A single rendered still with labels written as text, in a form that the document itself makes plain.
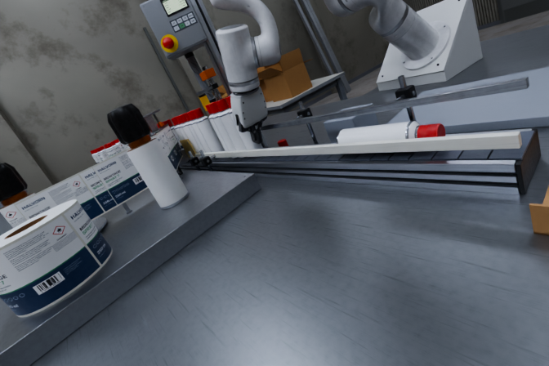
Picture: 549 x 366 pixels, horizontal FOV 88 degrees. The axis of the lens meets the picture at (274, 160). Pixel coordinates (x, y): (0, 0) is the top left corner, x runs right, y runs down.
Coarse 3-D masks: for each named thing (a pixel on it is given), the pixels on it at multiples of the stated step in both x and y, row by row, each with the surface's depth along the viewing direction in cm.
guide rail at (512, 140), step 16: (336, 144) 61; (352, 144) 57; (368, 144) 54; (384, 144) 51; (400, 144) 49; (416, 144) 47; (432, 144) 45; (448, 144) 43; (464, 144) 42; (480, 144) 40; (496, 144) 39; (512, 144) 37
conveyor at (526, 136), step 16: (528, 144) 40; (224, 160) 105; (240, 160) 96; (256, 160) 88; (272, 160) 81; (288, 160) 75; (304, 160) 71; (320, 160) 66; (336, 160) 63; (352, 160) 59; (368, 160) 56; (384, 160) 53; (400, 160) 51; (416, 160) 49; (432, 160) 47
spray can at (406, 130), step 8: (352, 128) 61; (360, 128) 58; (368, 128) 57; (376, 128) 55; (384, 128) 54; (392, 128) 52; (400, 128) 51; (408, 128) 50; (416, 128) 50; (424, 128) 48; (432, 128) 47; (440, 128) 47; (344, 136) 61; (352, 136) 59; (360, 136) 57; (368, 136) 56; (376, 136) 54; (384, 136) 53; (392, 136) 52; (400, 136) 51; (408, 136) 50; (416, 136) 49; (424, 136) 48; (432, 136) 47
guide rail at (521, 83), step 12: (492, 84) 42; (504, 84) 41; (516, 84) 40; (528, 84) 40; (420, 96) 51; (432, 96) 49; (444, 96) 47; (456, 96) 46; (468, 96) 45; (360, 108) 61; (372, 108) 58; (384, 108) 56; (396, 108) 55; (288, 120) 80; (300, 120) 75; (312, 120) 72; (324, 120) 69
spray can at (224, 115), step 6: (216, 102) 91; (222, 102) 91; (222, 108) 91; (228, 108) 92; (222, 114) 91; (228, 114) 91; (222, 120) 92; (228, 120) 91; (228, 126) 92; (234, 126) 92; (228, 132) 93; (234, 132) 93; (234, 138) 93; (240, 138) 93; (234, 144) 94; (240, 144) 94
